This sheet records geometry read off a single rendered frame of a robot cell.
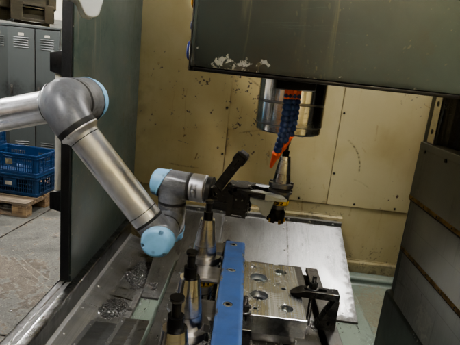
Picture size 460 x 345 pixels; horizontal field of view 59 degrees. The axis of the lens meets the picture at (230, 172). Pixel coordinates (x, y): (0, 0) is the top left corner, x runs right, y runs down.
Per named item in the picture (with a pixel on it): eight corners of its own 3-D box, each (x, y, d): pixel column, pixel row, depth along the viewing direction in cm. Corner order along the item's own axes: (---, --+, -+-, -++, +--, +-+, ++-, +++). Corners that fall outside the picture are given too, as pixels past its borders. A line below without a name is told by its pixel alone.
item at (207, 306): (163, 318, 57) (163, 313, 57) (170, 298, 63) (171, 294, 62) (213, 324, 57) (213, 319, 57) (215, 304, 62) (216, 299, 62)
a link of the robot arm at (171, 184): (159, 193, 116) (160, 163, 114) (195, 199, 114) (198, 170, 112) (146, 200, 109) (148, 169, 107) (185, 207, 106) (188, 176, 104)
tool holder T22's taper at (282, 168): (289, 185, 100) (294, 159, 99) (271, 182, 101) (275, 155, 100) (290, 181, 105) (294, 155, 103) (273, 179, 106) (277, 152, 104)
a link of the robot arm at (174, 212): (149, 246, 107) (151, 207, 104) (159, 231, 118) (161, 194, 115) (179, 250, 107) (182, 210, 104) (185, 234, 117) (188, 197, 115)
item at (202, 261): (221, 274, 73) (222, 261, 73) (187, 272, 73) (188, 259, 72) (218, 258, 80) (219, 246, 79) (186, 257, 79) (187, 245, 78)
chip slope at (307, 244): (129, 322, 152) (133, 257, 146) (165, 248, 217) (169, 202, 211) (369, 352, 150) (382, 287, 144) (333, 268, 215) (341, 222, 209)
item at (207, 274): (177, 280, 68) (177, 276, 68) (182, 265, 73) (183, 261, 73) (219, 285, 68) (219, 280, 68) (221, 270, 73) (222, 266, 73)
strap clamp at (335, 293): (286, 326, 112) (294, 276, 108) (285, 318, 115) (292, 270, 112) (334, 331, 112) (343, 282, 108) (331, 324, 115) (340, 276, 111)
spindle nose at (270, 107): (317, 139, 90) (326, 85, 88) (248, 130, 95) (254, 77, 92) (322, 132, 106) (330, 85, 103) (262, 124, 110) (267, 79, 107)
